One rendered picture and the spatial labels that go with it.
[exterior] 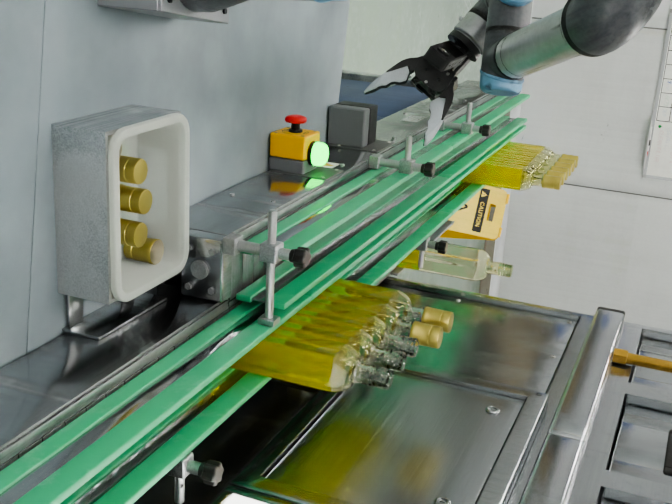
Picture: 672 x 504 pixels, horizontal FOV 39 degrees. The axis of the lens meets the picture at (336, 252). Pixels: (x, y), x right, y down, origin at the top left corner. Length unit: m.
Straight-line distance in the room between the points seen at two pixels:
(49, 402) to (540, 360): 0.99
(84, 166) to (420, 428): 0.63
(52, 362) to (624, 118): 6.29
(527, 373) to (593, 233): 5.70
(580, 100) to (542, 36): 5.76
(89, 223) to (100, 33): 0.25
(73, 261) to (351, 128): 0.87
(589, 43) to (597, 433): 0.61
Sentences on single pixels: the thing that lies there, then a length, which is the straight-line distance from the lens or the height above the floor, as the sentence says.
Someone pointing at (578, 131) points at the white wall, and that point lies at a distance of 7.26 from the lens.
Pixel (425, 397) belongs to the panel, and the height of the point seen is 1.14.
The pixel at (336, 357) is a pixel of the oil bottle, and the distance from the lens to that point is 1.28.
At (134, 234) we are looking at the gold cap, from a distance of 1.25.
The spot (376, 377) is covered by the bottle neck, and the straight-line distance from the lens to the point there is 1.29.
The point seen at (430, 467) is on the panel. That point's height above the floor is 1.21.
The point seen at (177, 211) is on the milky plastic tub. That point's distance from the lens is 1.31.
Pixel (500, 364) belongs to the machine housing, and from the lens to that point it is 1.76.
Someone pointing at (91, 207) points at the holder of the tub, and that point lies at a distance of 1.18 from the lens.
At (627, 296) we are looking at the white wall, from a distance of 7.53.
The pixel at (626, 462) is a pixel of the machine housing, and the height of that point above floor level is 1.46.
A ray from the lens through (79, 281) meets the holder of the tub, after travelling 1.23.
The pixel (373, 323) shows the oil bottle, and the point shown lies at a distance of 1.40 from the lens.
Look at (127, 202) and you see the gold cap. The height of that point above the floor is 0.80.
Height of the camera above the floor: 1.48
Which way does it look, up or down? 20 degrees down
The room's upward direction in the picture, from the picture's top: 101 degrees clockwise
